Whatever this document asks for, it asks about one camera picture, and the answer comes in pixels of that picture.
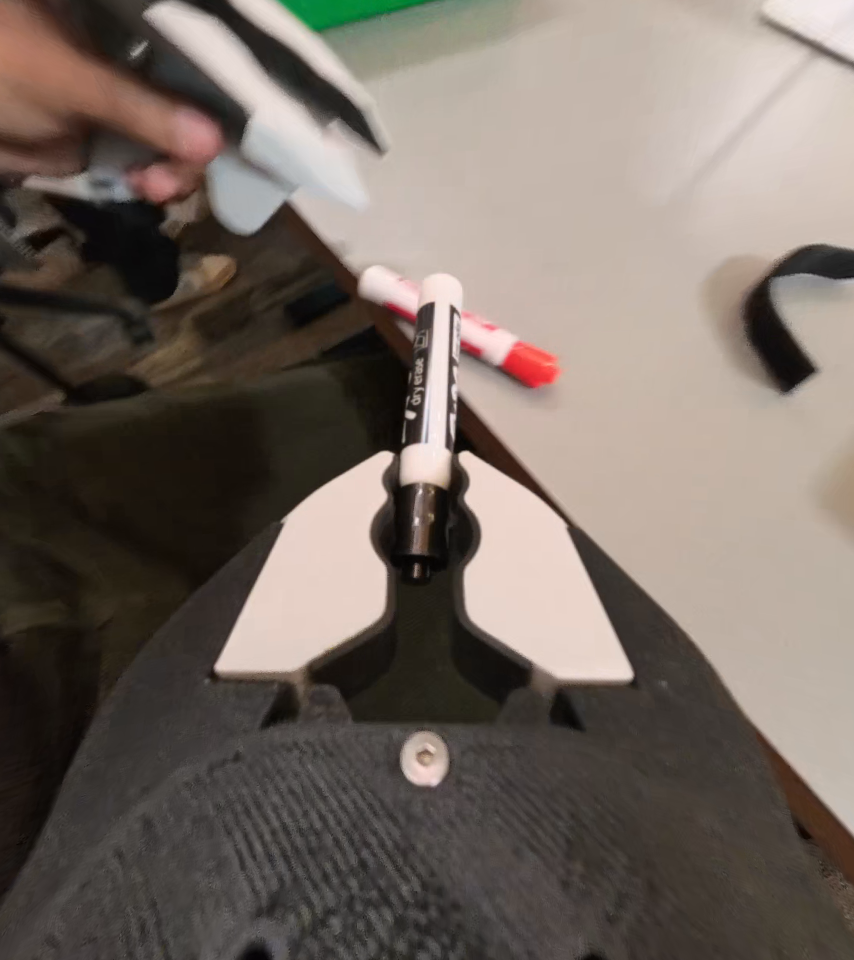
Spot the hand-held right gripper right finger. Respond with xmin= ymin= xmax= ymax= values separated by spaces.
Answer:
xmin=455 ymin=450 xmax=636 ymax=687

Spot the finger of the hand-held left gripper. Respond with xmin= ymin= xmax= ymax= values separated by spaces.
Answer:
xmin=205 ymin=146 xmax=295 ymax=237
xmin=148 ymin=0 xmax=392 ymax=213

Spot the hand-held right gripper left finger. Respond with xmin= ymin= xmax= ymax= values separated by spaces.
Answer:
xmin=213 ymin=453 xmax=402 ymax=684

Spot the black dry erase marker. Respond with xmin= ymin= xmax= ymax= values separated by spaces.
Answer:
xmin=391 ymin=273 xmax=467 ymax=584

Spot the red dry erase marker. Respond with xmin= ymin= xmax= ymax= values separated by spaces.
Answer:
xmin=357 ymin=264 xmax=563 ymax=390

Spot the black hook-and-loop strap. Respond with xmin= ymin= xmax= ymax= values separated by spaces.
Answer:
xmin=740 ymin=243 xmax=854 ymax=396

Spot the person's left hand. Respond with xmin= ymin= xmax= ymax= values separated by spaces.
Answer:
xmin=0 ymin=0 xmax=227 ymax=207

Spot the green plastic crate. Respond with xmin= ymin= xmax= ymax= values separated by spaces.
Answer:
xmin=277 ymin=0 xmax=445 ymax=33

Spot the black office chair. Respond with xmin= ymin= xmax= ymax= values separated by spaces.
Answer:
xmin=0 ymin=150 xmax=156 ymax=432

